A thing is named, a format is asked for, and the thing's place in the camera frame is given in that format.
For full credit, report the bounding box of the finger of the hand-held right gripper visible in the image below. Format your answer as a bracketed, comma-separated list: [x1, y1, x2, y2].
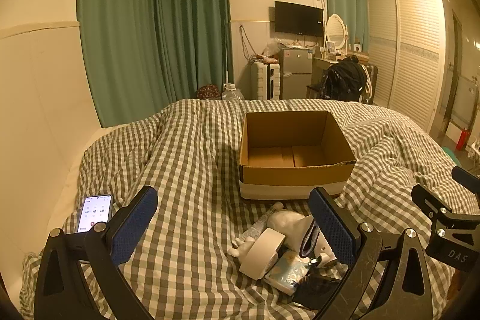
[411, 184, 451, 221]
[452, 166, 480, 190]

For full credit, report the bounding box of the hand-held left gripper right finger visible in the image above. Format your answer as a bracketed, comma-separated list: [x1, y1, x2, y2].
[308, 187, 444, 320]

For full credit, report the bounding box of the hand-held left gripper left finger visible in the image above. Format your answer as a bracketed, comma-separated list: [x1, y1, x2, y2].
[34, 186, 159, 320]

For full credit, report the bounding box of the white knit glove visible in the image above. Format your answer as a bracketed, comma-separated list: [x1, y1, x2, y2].
[268, 211, 331, 261]

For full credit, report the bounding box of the brown cardboard box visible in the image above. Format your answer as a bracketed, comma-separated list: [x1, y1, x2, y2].
[238, 111, 357, 201]

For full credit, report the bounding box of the tissue packet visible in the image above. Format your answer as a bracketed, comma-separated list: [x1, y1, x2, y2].
[264, 250, 312, 296]

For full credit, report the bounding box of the black pouch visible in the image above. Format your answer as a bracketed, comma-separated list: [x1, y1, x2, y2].
[292, 277, 343, 309]

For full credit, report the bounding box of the white toothpaste tube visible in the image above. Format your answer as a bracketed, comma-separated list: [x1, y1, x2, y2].
[249, 203, 284, 243]

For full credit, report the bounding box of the white tape roll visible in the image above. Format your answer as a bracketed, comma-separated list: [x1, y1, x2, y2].
[240, 229, 287, 279]

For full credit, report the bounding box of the white toy figure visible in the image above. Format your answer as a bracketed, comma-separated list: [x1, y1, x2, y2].
[229, 235, 260, 258]

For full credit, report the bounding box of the red fire extinguisher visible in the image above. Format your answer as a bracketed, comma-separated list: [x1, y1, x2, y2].
[455, 128, 471, 152]

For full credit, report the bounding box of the smartphone with lit screen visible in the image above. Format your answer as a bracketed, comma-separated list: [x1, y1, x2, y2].
[74, 194, 113, 234]

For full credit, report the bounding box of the checkered blanket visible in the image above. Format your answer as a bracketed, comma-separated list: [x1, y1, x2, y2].
[19, 99, 480, 320]

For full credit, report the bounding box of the white louvered wardrobe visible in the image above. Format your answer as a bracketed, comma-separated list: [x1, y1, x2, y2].
[365, 0, 449, 135]

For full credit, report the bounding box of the floral bag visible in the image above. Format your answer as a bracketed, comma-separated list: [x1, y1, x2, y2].
[196, 85, 220, 99]

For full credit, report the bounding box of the black jacket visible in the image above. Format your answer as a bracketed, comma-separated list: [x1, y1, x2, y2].
[322, 57, 370, 103]

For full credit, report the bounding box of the small grey fridge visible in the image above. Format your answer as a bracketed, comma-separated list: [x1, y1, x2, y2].
[279, 47, 314, 99]

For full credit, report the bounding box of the clear water jug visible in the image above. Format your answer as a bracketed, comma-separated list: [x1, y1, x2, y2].
[222, 83, 244, 101]

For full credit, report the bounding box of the white ribbed suitcase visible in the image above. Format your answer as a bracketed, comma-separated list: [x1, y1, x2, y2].
[250, 62, 281, 100]

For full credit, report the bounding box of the vanity desk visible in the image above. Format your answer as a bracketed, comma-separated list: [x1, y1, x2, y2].
[313, 51, 370, 81]

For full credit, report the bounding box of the wide green curtain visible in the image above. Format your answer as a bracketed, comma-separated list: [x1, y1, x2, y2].
[77, 0, 233, 127]

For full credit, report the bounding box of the oval white vanity mirror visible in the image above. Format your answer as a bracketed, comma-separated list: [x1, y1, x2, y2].
[325, 14, 347, 51]

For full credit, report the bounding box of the black wall television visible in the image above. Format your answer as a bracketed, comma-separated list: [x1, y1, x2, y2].
[274, 1, 324, 37]

